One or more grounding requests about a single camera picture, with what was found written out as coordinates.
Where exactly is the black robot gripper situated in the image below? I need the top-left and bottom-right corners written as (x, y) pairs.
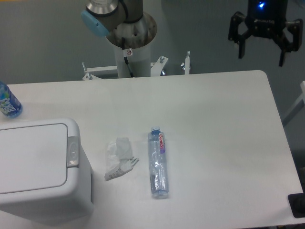
top-left (228, 0), bottom-right (303, 67)

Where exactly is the grey trash can push button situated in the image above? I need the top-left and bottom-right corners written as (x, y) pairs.
top-left (67, 136), bottom-right (80, 168)

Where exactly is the white trash can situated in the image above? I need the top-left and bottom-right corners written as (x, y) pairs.
top-left (0, 118), bottom-right (94, 224)

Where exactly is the black clamp at table edge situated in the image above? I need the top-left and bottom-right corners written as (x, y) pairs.
top-left (288, 193), bottom-right (305, 219)

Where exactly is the clear empty plastic bottle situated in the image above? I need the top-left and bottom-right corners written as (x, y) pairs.
top-left (148, 126), bottom-right (169, 199)

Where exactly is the crumpled white plastic wrapper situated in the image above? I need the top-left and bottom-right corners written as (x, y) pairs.
top-left (104, 137), bottom-right (140, 181)

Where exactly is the blue label water bottle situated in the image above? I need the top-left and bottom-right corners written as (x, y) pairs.
top-left (0, 82), bottom-right (23, 118)

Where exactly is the white frame at right edge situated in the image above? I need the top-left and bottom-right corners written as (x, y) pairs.
top-left (282, 81), bottom-right (305, 126)

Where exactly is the white pedestal base frame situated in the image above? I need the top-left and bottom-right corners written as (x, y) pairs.
top-left (81, 51), bottom-right (192, 81)

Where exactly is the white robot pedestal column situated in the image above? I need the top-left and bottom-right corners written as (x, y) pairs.
top-left (113, 44), bottom-right (151, 78)

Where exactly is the black cable on pedestal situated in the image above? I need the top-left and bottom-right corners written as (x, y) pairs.
top-left (121, 37), bottom-right (133, 78)

